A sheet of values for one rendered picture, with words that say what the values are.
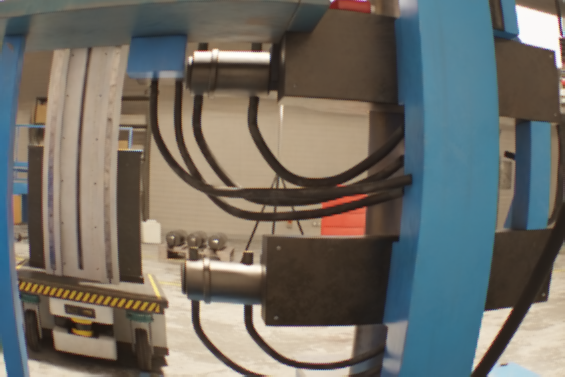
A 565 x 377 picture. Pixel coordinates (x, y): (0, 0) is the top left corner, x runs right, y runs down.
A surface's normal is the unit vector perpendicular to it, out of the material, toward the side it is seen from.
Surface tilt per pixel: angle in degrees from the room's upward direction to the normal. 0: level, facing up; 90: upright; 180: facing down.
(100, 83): 90
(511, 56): 90
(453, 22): 90
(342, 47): 90
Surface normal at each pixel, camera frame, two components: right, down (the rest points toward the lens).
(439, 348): 0.09, -0.05
